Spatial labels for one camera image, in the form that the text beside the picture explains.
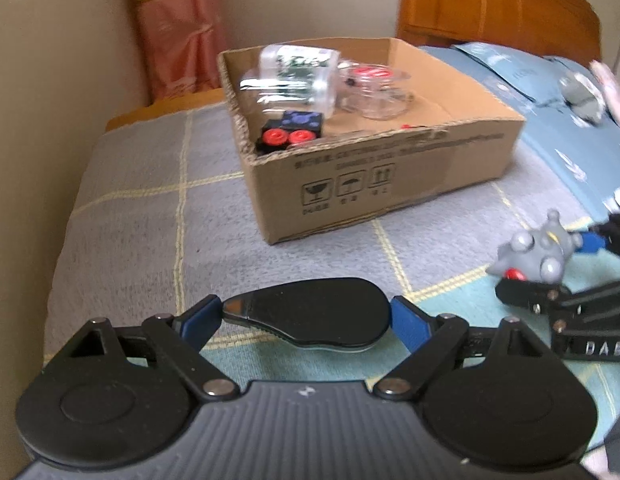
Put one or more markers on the pink curtain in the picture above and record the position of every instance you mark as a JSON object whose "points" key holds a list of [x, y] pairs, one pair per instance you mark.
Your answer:
{"points": [[181, 40]]}

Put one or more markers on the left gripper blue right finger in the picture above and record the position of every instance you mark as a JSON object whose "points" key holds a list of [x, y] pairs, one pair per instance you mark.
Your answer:
{"points": [[411, 325]]}

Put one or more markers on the black oval mirror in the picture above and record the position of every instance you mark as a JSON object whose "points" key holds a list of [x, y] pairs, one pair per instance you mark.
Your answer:
{"points": [[341, 314]]}

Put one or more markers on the clear plastic jar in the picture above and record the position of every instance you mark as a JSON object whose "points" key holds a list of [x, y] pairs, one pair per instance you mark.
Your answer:
{"points": [[273, 96]]}

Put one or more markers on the grey plush toy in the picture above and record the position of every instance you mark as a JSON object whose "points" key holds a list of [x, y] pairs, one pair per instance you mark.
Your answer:
{"points": [[583, 97]]}

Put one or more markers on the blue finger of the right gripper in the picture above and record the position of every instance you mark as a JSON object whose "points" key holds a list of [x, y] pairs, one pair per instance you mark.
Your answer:
{"points": [[588, 242], [525, 294]]}

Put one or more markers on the clear round box red label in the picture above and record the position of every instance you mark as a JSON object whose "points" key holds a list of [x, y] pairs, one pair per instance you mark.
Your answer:
{"points": [[373, 91]]}

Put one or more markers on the white plastic rectangular bottle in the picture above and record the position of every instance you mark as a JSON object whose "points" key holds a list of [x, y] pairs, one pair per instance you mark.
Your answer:
{"points": [[318, 65]]}

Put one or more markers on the teal patchwork blanket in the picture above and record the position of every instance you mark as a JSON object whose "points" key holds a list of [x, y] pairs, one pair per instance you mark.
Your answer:
{"points": [[163, 218]]}

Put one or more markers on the pink patterned cloth roll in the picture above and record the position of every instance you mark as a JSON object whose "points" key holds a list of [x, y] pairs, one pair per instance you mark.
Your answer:
{"points": [[610, 88]]}

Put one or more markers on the blue floral pillow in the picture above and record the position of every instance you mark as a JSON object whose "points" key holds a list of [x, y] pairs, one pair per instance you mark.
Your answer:
{"points": [[536, 78]]}

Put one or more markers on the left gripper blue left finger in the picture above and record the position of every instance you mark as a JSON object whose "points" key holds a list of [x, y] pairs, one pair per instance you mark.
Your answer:
{"points": [[198, 324]]}

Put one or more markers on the brown cardboard box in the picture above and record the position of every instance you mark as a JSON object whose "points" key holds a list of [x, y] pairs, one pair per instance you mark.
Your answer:
{"points": [[361, 168]]}

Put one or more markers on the grey rubber animal toy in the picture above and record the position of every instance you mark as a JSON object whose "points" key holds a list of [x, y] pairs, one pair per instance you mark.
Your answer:
{"points": [[537, 255]]}

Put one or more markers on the blue floral bedsheet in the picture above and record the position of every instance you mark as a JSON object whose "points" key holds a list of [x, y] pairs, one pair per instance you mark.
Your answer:
{"points": [[585, 157]]}

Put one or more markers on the orange wooden headboard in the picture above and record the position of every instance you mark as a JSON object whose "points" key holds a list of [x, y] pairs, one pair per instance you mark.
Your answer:
{"points": [[567, 28]]}

